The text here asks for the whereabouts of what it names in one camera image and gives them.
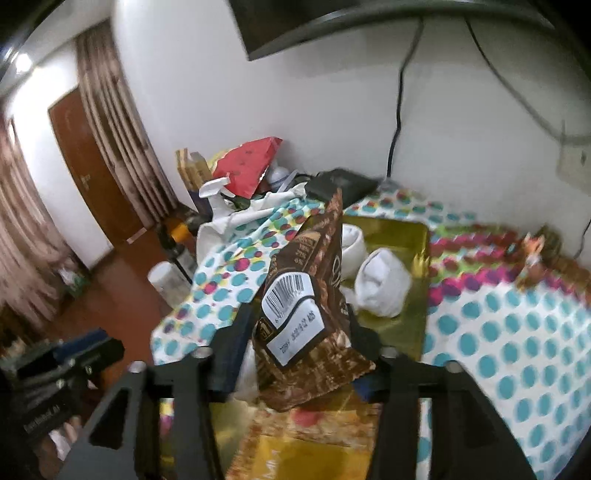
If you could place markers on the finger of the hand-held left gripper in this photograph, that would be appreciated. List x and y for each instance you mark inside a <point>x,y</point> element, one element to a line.
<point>87,348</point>
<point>51,376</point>

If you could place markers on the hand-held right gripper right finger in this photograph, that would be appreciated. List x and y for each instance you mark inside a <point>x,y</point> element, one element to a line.
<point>369,390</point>

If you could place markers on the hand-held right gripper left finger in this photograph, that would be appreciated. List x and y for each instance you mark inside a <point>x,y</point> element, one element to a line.
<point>235,344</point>

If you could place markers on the brown snack packet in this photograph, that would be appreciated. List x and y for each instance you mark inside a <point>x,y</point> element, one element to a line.
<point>323,369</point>

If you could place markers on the gold metal tray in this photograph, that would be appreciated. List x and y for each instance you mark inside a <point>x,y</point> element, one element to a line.
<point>401,323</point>

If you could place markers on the orange snack packet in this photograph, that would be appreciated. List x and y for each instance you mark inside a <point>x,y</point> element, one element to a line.
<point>300,457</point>

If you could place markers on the white sock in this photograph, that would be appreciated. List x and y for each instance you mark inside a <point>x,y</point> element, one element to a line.
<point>353,249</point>
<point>383,281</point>

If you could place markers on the person's left hand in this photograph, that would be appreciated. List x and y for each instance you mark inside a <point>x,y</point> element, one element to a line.
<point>69,427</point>

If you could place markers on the white lidded jar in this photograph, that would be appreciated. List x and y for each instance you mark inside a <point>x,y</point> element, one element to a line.
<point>166,279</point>

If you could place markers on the dark glass bottle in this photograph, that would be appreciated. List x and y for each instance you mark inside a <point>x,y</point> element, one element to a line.
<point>184,258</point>

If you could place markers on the white cloth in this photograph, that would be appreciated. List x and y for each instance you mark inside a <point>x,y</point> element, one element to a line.
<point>217,230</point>

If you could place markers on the brown striped curtain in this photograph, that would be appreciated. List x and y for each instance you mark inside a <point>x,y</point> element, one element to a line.
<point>120,129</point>
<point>27,240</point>

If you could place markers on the polka dot tablecloth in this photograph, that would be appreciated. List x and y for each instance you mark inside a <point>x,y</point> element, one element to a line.
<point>508,332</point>

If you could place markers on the white spray bottle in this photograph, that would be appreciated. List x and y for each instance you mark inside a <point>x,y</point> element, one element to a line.
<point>214,187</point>

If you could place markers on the white plastic bottle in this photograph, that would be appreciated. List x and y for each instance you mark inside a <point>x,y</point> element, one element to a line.
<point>278,176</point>

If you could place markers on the red paper bag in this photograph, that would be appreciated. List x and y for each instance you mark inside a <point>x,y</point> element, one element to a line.
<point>244,166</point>

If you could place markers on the gold striped box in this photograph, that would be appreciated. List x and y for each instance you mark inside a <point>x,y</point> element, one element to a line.
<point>189,170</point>

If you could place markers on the brown wooden door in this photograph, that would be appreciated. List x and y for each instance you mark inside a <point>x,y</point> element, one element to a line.
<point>87,161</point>

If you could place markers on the black set-top box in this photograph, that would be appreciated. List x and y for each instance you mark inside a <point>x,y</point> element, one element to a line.
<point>341,182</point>

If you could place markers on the small figurine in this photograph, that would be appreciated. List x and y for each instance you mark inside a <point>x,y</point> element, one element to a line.
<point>535,251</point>

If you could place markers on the black television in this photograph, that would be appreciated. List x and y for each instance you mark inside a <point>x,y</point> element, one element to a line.
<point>295,23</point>

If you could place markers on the white wall socket plate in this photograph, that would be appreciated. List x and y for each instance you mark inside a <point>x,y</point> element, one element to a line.
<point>577,166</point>

